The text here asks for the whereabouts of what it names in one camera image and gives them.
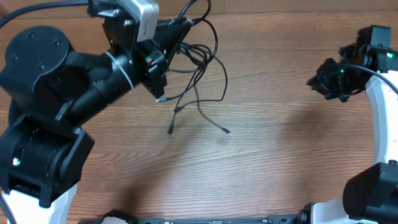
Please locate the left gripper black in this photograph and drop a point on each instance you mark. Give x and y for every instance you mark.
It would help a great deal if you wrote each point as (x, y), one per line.
(145, 55)

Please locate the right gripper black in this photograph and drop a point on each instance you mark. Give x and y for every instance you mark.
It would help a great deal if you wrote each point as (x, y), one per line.
(319, 83)

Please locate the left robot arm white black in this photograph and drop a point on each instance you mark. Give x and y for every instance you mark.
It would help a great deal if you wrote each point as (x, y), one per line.
(54, 91)

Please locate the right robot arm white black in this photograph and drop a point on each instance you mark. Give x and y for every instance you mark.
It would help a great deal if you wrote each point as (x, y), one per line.
(369, 65)

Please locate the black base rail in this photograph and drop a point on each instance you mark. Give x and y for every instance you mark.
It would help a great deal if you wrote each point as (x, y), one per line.
(117, 216)

